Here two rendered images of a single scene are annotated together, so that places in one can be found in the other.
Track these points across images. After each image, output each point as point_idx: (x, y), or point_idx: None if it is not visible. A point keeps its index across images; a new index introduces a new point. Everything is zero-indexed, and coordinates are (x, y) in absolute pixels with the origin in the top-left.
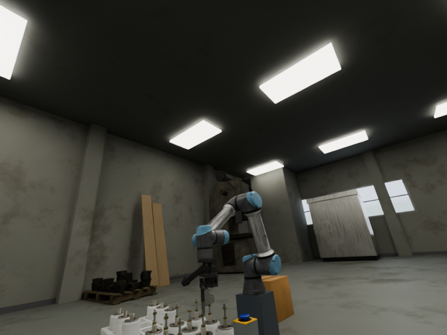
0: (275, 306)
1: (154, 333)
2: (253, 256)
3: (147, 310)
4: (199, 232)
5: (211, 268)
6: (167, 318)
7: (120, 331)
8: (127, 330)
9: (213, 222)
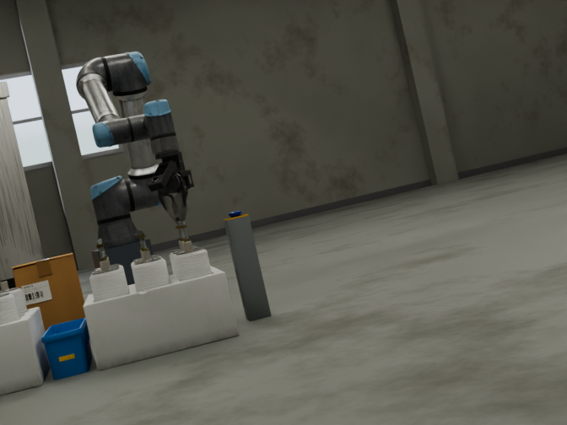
0: None
1: (117, 267)
2: (120, 179)
3: None
4: (162, 110)
5: (180, 164)
6: (145, 236)
7: None
8: (9, 307)
9: (109, 104)
